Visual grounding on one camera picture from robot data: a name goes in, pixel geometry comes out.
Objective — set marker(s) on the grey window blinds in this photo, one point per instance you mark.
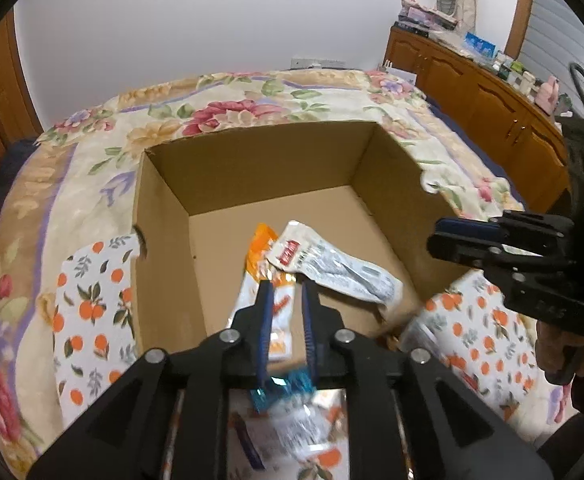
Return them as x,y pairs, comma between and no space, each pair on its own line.
557,30

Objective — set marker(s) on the wall socket strip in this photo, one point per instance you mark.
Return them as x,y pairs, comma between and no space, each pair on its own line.
317,63

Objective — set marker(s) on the wooden cabinet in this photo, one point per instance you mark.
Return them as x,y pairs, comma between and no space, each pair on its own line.
472,90

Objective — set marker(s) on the white red-label snack packet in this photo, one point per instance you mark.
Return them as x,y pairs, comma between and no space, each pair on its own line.
342,265

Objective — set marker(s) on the cluster of small bottles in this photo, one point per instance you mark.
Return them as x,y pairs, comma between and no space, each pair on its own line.
514,72

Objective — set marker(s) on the orange-print white cloth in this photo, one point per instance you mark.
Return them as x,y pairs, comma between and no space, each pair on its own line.
91,310

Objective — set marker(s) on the blue picture box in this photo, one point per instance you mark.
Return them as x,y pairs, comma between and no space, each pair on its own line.
479,46

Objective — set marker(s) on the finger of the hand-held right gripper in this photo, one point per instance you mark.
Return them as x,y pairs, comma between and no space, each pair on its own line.
459,249
467,227

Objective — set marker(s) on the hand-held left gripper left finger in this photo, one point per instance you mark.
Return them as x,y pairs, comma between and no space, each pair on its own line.
264,320

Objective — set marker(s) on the blue foil snack packet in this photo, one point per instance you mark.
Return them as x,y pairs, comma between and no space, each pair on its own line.
297,381

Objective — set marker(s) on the white crinkled snack packet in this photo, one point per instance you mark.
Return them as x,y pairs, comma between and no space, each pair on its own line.
297,425

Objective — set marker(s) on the floral blanket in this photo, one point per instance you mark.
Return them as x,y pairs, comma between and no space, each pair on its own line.
221,110

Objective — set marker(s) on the orange snack packet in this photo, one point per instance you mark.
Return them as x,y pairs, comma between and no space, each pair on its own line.
259,250

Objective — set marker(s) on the pink plush toy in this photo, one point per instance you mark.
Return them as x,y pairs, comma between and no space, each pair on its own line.
547,92

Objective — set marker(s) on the cardboard box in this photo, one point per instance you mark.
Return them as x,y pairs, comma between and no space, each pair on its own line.
211,195

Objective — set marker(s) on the person's right hand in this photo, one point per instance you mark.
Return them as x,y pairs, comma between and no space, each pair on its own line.
547,347

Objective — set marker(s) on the stack of boxes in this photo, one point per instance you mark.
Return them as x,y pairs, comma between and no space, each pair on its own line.
417,17

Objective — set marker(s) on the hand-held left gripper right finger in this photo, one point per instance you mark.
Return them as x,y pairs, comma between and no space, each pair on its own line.
308,320

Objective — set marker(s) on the small grey heater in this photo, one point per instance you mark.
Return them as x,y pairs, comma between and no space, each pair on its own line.
445,4

